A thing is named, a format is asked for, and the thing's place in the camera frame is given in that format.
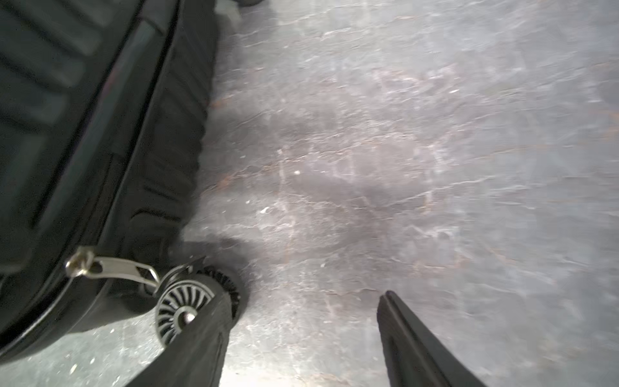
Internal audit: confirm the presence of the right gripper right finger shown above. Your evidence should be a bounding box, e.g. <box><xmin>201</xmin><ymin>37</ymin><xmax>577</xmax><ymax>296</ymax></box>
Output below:
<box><xmin>377</xmin><ymin>290</ymin><xmax>485</xmax><ymax>387</ymax></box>

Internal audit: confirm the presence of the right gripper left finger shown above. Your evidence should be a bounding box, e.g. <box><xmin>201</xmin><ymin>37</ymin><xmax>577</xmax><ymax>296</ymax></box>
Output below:
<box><xmin>128</xmin><ymin>275</ymin><xmax>234</xmax><ymax>386</ymax></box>

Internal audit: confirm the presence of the black hard-shell suitcase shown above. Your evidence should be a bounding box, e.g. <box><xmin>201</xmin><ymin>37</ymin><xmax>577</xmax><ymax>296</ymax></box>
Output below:
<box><xmin>1</xmin><ymin>1</ymin><xmax>221</xmax><ymax>364</ymax></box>

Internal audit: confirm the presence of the silver zipper pull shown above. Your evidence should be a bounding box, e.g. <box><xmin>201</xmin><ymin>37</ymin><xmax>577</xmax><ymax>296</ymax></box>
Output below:
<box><xmin>64</xmin><ymin>246</ymin><xmax>161</xmax><ymax>289</ymax></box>

